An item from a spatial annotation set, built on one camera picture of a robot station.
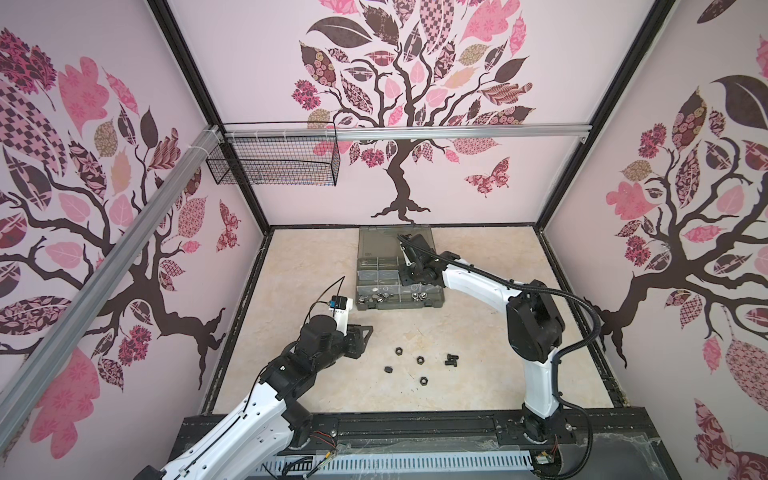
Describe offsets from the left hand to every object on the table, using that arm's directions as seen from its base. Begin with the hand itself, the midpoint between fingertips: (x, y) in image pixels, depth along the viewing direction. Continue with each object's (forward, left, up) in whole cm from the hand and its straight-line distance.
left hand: (367, 333), depth 77 cm
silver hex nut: (+19, -5, -12) cm, 23 cm away
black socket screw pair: (-3, -24, -13) cm, 27 cm away
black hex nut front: (-8, -15, -13) cm, 21 cm away
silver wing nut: (+18, +3, -12) cm, 22 cm away
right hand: (+24, -11, -3) cm, 26 cm away
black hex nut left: (-5, -6, -13) cm, 15 cm away
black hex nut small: (-2, -15, -13) cm, 20 cm away
